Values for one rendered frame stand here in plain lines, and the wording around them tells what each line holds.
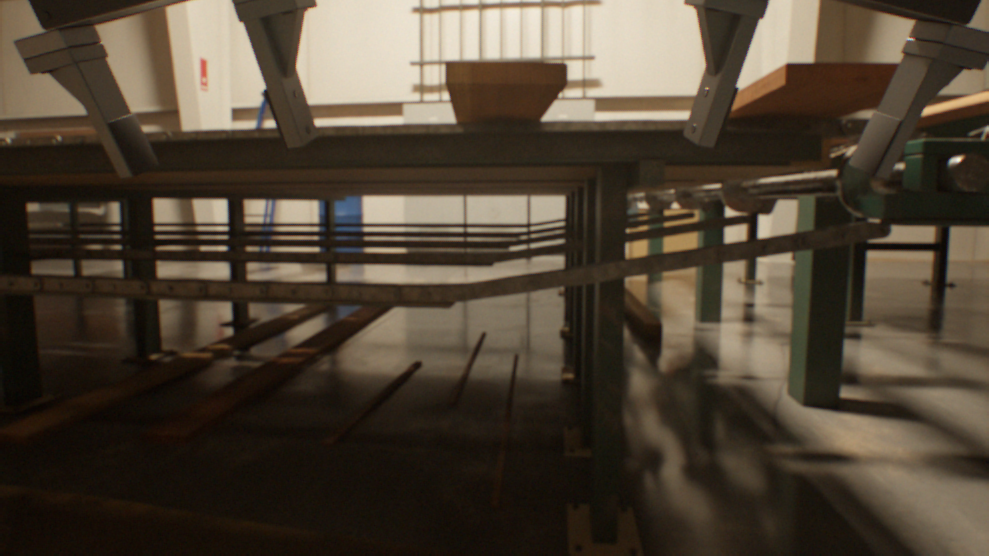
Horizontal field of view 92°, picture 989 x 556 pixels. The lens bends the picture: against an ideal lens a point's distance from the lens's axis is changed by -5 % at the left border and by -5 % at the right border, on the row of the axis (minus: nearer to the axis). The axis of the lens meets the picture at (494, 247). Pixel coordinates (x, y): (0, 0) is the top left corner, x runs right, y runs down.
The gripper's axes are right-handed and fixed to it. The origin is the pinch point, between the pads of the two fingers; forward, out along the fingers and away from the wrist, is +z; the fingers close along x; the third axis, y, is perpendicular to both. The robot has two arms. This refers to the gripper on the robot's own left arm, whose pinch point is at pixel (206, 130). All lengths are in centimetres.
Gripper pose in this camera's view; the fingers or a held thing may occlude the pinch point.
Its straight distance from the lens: 40.3
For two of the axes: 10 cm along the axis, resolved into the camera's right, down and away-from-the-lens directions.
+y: 0.9, -4.7, 8.8
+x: -9.8, 1.2, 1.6
